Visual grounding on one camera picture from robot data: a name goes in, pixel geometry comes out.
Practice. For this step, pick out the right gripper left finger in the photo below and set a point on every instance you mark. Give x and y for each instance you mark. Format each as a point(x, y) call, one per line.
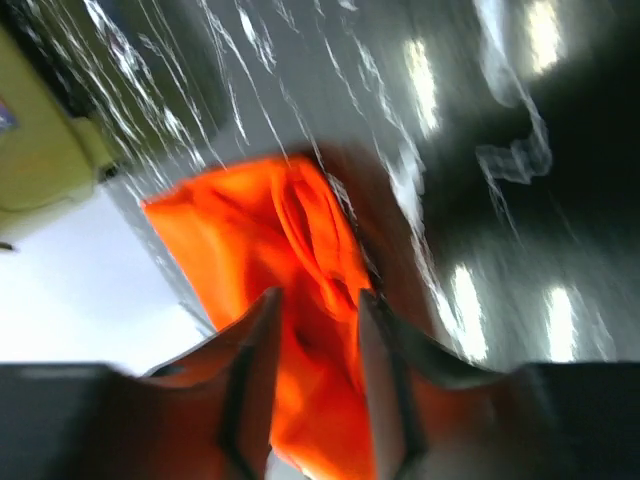
point(206, 414)

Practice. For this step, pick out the orange t shirt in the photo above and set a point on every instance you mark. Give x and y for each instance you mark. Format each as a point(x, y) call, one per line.
point(275, 222)

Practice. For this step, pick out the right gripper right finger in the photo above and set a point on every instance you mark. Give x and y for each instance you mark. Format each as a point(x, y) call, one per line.
point(436, 416)

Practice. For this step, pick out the olive green plastic basket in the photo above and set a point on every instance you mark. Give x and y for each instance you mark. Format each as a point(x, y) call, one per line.
point(51, 160)

